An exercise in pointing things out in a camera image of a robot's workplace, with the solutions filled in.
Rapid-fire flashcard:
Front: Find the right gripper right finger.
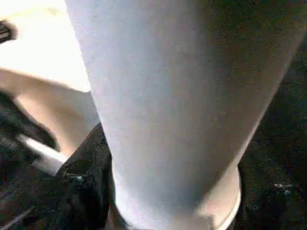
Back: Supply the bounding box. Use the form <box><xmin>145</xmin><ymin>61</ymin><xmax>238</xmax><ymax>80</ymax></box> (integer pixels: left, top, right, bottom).
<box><xmin>235</xmin><ymin>161</ymin><xmax>300</xmax><ymax>230</ymax></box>

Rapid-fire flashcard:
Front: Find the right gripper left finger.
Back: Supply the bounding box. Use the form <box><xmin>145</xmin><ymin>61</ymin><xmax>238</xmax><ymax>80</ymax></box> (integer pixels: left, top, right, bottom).
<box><xmin>46</xmin><ymin>122</ymin><xmax>117</xmax><ymax>230</ymax></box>

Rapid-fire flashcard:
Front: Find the white plastic table leg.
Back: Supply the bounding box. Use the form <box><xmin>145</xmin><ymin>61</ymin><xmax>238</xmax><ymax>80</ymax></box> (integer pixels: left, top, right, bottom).
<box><xmin>65</xmin><ymin>0</ymin><xmax>307</xmax><ymax>230</ymax></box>

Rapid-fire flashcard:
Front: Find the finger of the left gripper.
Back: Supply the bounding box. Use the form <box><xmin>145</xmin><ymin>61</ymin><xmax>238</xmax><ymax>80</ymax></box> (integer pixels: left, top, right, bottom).
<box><xmin>0</xmin><ymin>91</ymin><xmax>60</xmax><ymax>153</ymax></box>

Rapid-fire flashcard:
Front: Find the black mat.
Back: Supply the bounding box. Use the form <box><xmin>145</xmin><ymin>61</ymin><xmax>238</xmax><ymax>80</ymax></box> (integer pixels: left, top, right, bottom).
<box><xmin>0</xmin><ymin>38</ymin><xmax>307</xmax><ymax>230</ymax></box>

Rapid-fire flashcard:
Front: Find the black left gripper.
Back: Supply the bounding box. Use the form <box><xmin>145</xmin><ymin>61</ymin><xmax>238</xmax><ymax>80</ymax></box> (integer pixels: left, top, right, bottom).
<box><xmin>0</xmin><ymin>21</ymin><xmax>16</xmax><ymax>44</ymax></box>

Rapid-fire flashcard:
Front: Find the white plastic table top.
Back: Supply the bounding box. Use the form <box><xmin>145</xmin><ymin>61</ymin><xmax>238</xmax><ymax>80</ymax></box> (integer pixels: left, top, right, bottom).
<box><xmin>0</xmin><ymin>0</ymin><xmax>116</xmax><ymax>178</ymax></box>

